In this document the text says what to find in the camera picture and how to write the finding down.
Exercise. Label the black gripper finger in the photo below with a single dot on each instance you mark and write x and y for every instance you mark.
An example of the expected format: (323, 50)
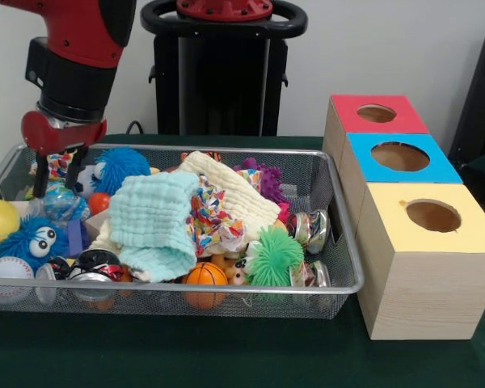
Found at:
(77, 169)
(41, 178)

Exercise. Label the multicolour patterned fabric bow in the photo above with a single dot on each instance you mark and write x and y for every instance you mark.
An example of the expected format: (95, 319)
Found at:
(214, 218)

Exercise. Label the mint waffle cloth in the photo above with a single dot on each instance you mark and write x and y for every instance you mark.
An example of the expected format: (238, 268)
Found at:
(149, 214)

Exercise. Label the small soccer ball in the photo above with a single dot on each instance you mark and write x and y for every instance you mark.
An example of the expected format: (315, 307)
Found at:
(89, 178)

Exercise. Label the small blue globe ball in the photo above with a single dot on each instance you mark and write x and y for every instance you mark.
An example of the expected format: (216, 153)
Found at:
(62, 202)

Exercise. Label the dark green tablecloth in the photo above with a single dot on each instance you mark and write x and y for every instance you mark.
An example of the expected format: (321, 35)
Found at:
(226, 355)

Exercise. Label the orange toy basketball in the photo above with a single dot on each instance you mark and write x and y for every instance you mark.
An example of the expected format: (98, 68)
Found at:
(206, 275)

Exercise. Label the shallow mesh bin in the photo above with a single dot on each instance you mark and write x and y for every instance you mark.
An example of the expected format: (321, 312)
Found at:
(266, 303)

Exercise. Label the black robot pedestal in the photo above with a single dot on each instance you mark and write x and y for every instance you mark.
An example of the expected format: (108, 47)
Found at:
(226, 81)

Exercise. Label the cream waffle cloth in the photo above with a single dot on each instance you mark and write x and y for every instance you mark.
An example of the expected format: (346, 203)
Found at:
(250, 198)

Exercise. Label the black upright panel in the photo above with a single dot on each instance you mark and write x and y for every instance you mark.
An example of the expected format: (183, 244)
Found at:
(481, 101)

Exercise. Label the multicolour dotted fabric scrap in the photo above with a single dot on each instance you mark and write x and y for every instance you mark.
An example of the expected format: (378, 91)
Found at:
(58, 163)

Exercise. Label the small blue spiky ball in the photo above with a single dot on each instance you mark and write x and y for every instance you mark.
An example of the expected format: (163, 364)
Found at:
(123, 165)

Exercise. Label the yellow plastic ball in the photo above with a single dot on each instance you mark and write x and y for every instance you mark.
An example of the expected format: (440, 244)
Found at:
(0, 222)

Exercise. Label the white toy baseball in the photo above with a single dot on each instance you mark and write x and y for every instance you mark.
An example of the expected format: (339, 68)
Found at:
(6, 271)

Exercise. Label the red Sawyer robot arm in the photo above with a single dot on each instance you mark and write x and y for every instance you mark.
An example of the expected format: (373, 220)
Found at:
(77, 48)

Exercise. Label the wooden box with three holes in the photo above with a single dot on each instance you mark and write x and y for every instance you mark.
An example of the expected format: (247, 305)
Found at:
(428, 291)

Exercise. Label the green spiky ball toy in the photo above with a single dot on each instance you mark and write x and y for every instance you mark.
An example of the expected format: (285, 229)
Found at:
(277, 256)

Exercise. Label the blue spiky ball with eyes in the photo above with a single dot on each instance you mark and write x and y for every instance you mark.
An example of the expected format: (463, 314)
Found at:
(16, 242)

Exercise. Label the red robot arm base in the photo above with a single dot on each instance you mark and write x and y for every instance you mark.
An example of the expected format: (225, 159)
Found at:
(226, 10)

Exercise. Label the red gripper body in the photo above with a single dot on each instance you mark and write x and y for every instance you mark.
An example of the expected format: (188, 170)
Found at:
(56, 135)

